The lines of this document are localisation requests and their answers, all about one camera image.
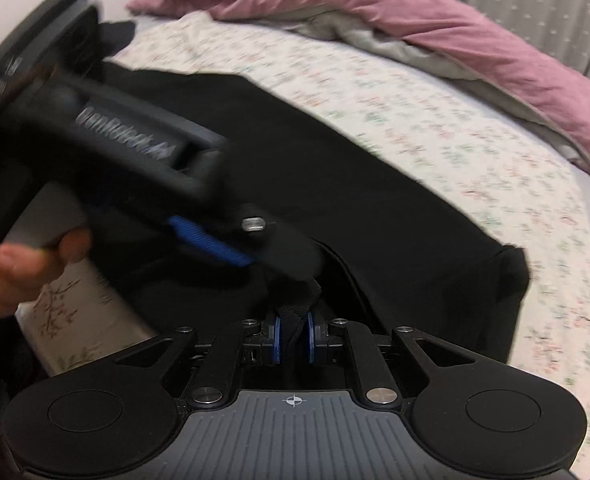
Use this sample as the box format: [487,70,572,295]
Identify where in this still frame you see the branch print mattress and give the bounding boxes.
[17,257,158,378]

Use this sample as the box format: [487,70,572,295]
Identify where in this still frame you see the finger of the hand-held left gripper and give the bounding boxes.
[200,195,326,282]
[87,194,256,269]

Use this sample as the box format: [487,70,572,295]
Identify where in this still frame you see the floral print cloth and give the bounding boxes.
[109,10,590,480]

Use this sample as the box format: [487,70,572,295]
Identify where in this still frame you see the person's left hand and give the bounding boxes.
[0,154,94,318]

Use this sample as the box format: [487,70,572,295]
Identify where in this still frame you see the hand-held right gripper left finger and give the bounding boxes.
[116,312,284,407]

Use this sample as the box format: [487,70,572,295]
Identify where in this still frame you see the black pants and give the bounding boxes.
[95,19,532,367]

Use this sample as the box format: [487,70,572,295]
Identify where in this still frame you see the pink duvet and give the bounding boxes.
[126,0,590,188]

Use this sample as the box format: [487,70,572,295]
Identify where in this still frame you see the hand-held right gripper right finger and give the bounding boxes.
[305,310,476,407]

